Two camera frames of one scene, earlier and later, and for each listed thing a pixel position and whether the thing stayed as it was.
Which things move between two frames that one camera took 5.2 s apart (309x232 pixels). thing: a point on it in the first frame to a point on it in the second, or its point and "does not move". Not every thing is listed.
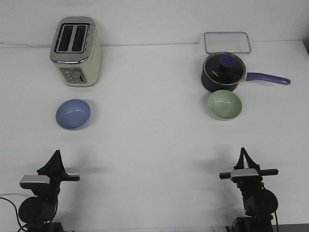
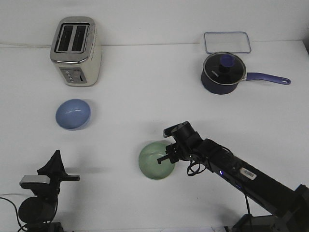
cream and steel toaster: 76,51 does not move
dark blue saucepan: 225,71 does not move
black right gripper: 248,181 to 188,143
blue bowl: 73,114 does not move
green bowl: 225,105 to 149,164
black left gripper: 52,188 does not move
